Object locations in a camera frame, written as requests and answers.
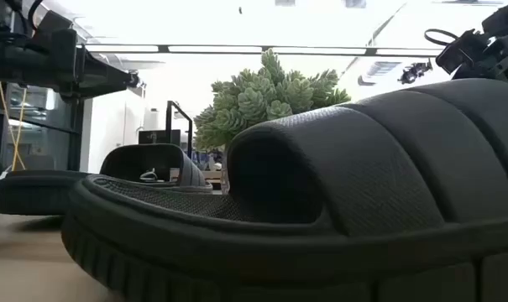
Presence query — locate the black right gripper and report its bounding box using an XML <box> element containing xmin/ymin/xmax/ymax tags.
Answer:
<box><xmin>450</xmin><ymin>35</ymin><xmax>508</xmax><ymax>89</ymax></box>

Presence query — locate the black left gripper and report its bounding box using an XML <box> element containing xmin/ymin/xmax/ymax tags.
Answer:
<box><xmin>0</xmin><ymin>28</ymin><xmax>141</xmax><ymax>100</ymax></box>

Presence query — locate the black rubber slide sandal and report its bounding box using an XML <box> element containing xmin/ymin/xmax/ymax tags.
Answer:
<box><xmin>61</xmin><ymin>77</ymin><xmax>508</xmax><ymax>302</ymax></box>
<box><xmin>0</xmin><ymin>143</ymin><xmax>215</xmax><ymax>217</ymax></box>

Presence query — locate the black monitor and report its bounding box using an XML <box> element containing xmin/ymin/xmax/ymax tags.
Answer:
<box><xmin>138</xmin><ymin>128</ymin><xmax>182</xmax><ymax>147</ymax></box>

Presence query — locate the black overhead fixture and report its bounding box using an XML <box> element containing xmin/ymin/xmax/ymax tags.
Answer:
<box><xmin>398</xmin><ymin>60</ymin><xmax>434</xmax><ymax>86</ymax></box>

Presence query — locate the long ceiling light strip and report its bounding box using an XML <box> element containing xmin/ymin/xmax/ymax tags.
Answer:
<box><xmin>85</xmin><ymin>43</ymin><xmax>443</xmax><ymax>56</ymax></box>

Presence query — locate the green artificial potted plant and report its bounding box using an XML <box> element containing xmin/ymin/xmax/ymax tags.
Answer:
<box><xmin>193</xmin><ymin>48</ymin><xmax>353</xmax><ymax>153</ymax></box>

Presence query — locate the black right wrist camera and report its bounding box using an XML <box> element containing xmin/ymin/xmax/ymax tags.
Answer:
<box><xmin>436</xmin><ymin>29</ymin><xmax>490</xmax><ymax>76</ymax></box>

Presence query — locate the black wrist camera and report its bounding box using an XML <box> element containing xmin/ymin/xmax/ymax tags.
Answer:
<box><xmin>436</xmin><ymin>29</ymin><xmax>490</xmax><ymax>76</ymax></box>
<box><xmin>29</xmin><ymin>10</ymin><xmax>76</xmax><ymax>48</ymax></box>

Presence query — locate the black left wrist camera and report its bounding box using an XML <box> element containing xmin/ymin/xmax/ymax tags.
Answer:
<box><xmin>29</xmin><ymin>10</ymin><xmax>76</xmax><ymax>48</ymax></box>

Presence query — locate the wooden shelf with black frame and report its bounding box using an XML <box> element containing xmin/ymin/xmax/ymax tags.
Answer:
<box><xmin>165</xmin><ymin>100</ymin><xmax>225</xmax><ymax>192</ymax></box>

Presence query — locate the black camera cable loop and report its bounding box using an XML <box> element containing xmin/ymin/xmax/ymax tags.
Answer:
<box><xmin>25</xmin><ymin>0</ymin><xmax>45</xmax><ymax>31</ymax></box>
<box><xmin>424</xmin><ymin>28</ymin><xmax>463</xmax><ymax>47</ymax></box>

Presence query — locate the yellow cable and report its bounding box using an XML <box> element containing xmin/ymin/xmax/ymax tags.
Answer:
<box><xmin>0</xmin><ymin>81</ymin><xmax>29</xmax><ymax>172</ymax></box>

